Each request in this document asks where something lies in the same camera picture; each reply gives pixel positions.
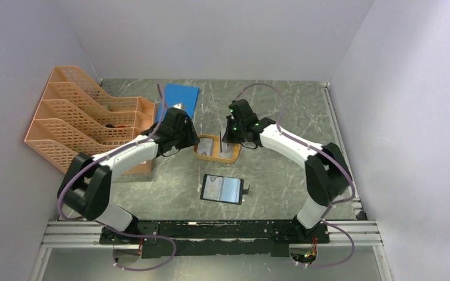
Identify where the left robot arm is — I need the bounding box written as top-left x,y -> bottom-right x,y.
57,107 -> 198,244

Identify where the peach plastic file organizer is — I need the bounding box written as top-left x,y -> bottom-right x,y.
25,66 -> 156,173

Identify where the yellow oval tray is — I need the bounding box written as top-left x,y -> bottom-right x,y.
193,134 -> 241,164

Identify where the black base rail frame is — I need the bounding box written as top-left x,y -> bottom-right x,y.
99,219 -> 330,259

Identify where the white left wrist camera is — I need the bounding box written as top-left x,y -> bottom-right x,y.
169,102 -> 187,114

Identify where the blue folder sheet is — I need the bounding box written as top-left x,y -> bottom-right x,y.
163,84 -> 200,119

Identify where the black leather card holder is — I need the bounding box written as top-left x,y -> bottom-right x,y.
200,174 -> 250,205

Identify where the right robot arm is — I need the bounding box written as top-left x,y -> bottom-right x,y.
224,99 -> 354,242

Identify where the white VIP card stack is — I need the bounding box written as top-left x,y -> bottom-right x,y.
196,138 -> 237,161

